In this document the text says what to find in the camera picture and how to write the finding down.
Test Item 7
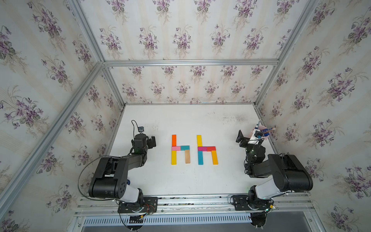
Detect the pink block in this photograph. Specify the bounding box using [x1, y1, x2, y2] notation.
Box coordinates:
[172, 146, 181, 151]

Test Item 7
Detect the yellow block group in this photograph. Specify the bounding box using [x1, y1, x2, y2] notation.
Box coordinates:
[197, 135, 203, 147]
[171, 150, 177, 165]

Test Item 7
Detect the teal block group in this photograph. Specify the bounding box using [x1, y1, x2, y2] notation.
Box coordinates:
[198, 151, 204, 165]
[180, 146, 190, 151]

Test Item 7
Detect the amber orange block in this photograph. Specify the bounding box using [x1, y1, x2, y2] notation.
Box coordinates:
[211, 150, 218, 165]

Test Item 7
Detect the red block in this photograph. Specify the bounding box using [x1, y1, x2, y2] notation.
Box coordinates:
[207, 147, 216, 152]

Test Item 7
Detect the natural wood block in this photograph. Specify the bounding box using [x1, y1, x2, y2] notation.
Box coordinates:
[185, 150, 191, 164]

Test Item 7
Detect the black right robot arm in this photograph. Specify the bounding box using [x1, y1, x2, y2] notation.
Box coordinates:
[236, 129, 314, 201]

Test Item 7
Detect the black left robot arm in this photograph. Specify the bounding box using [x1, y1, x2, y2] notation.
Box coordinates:
[88, 134, 156, 204]

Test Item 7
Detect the pink pen cup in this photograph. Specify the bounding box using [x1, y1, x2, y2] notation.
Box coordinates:
[259, 125, 270, 140]

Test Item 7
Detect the white vent grille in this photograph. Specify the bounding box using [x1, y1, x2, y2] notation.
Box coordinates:
[82, 213, 252, 227]

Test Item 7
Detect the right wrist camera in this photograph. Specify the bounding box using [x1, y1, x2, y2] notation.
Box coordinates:
[248, 129, 264, 145]

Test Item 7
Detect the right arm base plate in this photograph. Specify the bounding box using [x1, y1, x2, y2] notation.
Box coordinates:
[230, 195, 274, 212]

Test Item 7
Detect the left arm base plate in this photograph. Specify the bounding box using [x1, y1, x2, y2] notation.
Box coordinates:
[117, 197, 158, 214]

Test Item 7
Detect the aluminium front rail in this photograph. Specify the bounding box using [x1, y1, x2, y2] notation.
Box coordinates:
[73, 193, 315, 217]

